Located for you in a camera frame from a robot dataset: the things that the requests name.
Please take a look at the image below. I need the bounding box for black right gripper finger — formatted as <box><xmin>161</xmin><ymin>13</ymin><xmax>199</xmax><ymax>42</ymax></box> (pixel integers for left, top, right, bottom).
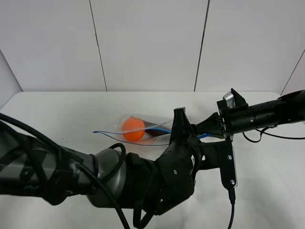
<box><xmin>194</xmin><ymin>112</ymin><xmax>224</xmax><ymax>139</ymax></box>

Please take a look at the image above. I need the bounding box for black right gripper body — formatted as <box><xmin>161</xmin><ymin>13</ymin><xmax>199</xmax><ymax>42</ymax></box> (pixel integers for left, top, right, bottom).
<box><xmin>217</xmin><ymin>88</ymin><xmax>248</xmax><ymax>141</ymax></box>

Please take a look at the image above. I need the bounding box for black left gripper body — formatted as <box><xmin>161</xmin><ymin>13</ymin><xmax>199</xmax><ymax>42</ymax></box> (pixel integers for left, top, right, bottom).
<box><xmin>140</xmin><ymin>107</ymin><xmax>202</xmax><ymax>211</ymax></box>

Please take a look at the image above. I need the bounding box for clear zip bag blue seal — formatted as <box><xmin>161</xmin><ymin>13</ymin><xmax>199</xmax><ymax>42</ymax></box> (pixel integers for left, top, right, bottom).
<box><xmin>92</xmin><ymin>114</ymin><xmax>213</xmax><ymax>146</ymax></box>

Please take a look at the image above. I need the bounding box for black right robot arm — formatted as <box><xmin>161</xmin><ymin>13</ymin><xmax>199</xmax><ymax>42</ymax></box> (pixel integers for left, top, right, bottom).
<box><xmin>194</xmin><ymin>89</ymin><xmax>305</xmax><ymax>139</ymax></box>

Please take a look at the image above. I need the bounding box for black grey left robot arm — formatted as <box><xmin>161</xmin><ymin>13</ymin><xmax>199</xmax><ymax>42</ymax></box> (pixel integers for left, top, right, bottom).
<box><xmin>0</xmin><ymin>111</ymin><xmax>203</xmax><ymax>215</ymax></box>

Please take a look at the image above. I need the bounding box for dark purple eggplant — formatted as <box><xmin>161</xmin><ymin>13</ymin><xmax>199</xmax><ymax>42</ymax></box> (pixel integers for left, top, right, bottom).
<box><xmin>143</xmin><ymin>121</ymin><xmax>171</xmax><ymax>137</ymax></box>

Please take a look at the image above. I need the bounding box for orange fruit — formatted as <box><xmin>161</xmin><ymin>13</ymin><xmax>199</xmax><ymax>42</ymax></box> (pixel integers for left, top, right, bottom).
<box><xmin>122</xmin><ymin>117</ymin><xmax>145</xmax><ymax>142</ymax></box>

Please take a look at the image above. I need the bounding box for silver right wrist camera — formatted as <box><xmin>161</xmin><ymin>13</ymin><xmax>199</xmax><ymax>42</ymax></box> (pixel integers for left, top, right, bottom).
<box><xmin>223</xmin><ymin>92</ymin><xmax>236</xmax><ymax>108</ymax></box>

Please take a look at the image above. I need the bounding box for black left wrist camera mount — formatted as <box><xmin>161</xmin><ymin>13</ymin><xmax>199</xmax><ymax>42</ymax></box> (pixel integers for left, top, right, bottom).
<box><xmin>199</xmin><ymin>140</ymin><xmax>237</xmax><ymax>190</ymax></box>

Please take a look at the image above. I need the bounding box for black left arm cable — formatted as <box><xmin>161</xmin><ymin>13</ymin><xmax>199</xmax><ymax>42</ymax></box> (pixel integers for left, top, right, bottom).
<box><xmin>0</xmin><ymin>112</ymin><xmax>236</xmax><ymax>229</ymax></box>

